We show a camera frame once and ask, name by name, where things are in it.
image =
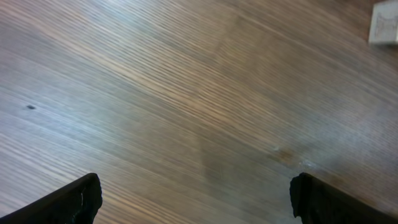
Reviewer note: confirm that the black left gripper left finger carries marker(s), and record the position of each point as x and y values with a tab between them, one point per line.
77	202

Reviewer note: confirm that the wooden block blue D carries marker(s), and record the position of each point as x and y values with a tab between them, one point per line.
383	26

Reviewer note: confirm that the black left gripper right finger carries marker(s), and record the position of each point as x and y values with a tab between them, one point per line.
317	202

